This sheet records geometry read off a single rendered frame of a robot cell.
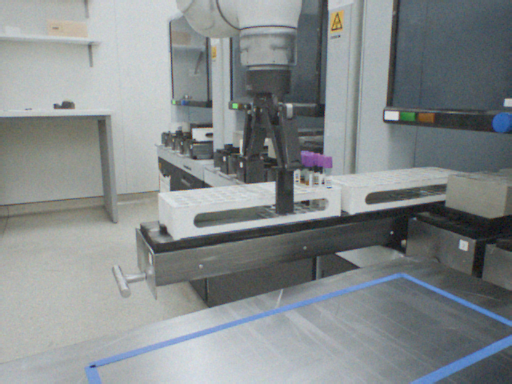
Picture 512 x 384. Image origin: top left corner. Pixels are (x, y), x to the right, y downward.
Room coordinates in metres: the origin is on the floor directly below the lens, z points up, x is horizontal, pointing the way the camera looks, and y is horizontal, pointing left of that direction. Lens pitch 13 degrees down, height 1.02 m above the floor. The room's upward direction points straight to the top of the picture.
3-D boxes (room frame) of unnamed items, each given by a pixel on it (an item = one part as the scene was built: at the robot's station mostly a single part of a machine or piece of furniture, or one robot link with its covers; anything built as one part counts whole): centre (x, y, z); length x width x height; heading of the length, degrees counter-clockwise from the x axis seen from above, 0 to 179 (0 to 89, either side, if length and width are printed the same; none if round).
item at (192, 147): (2.09, 0.02, 0.78); 0.73 x 0.14 x 0.09; 115
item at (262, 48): (0.71, -0.02, 1.09); 0.09 x 0.09 x 0.06
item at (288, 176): (0.65, -0.05, 0.90); 0.03 x 0.01 x 0.05; 26
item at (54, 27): (3.69, 1.52, 1.52); 0.29 x 0.22 x 0.12; 114
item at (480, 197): (0.71, -0.38, 0.85); 0.12 x 0.02 x 0.06; 26
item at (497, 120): (0.66, -0.38, 0.98); 0.03 x 0.01 x 0.03; 25
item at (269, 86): (0.71, -0.02, 1.01); 0.08 x 0.07 x 0.09; 26
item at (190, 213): (0.70, 0.00, 0.83); 0.30 x 0.10 x 0.06; 116
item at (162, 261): (0.76, -0.12, 0.78); 0.73 x 0.14 x 0.09; 115
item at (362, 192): (0.83, -0.28, 0.83); 0.30 x 0.10 x 0.06; 115
